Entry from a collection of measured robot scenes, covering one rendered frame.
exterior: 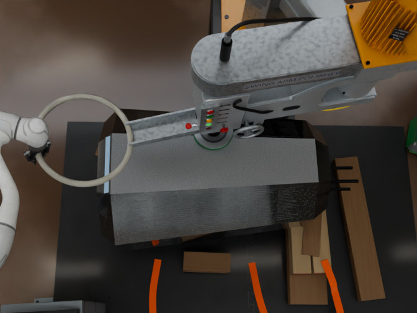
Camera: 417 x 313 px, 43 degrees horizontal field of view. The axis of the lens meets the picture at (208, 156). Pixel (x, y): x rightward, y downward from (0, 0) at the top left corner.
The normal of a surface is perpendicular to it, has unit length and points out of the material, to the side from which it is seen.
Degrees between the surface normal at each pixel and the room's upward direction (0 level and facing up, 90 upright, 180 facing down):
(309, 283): 0
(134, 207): 45
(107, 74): 0
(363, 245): 0
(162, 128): 8
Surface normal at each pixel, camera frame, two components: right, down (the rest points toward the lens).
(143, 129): -0.10, -0.26
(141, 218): 0.07, 0.48
